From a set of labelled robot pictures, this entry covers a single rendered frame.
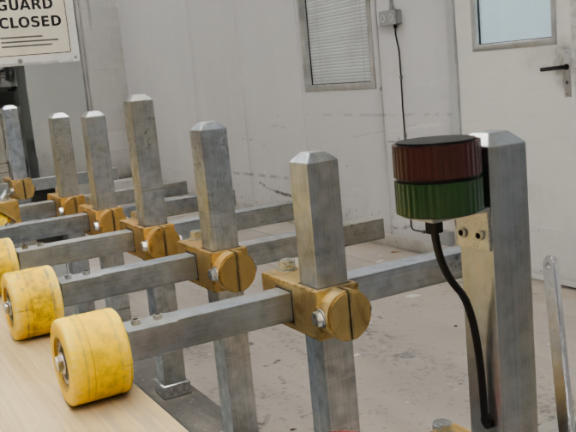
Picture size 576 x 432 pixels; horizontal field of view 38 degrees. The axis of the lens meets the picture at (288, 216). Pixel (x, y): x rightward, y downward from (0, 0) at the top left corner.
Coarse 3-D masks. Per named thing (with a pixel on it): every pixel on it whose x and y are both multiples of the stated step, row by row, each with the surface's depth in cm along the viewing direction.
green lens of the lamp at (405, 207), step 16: (480, 176) 56; (400, 192) 56; (416, 192) 55; (432, 192) 55; (448, 192) 54; (464, 192) 55; (480, 192) 56; (400, 208) 57; (416, 208) 55; (432, 208) 55; (448, 208) 55; (464, 208) 55; (480, 208) 56
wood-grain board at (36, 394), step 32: (0, 320) 108; (0, 352) 94; (32, 352) 93; (0, 384) 84; (32, 384) 83; (0, 416) 75; (32, 416) 75; (64, 416) 74; (96, 416) 73; (128, 416) 73; (160, 416) 72
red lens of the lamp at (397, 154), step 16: (464, 144) 54; (480, 144) 56; (400, 160) 56; (416, 160) 55; (432, 160) 54; (448, 160) 54; (464, 160) 54; (480, 160) 56; (400, 176) 56; (416, 176) 55; (432, 176) 54; (448, 176) 54; (464, 176) 55
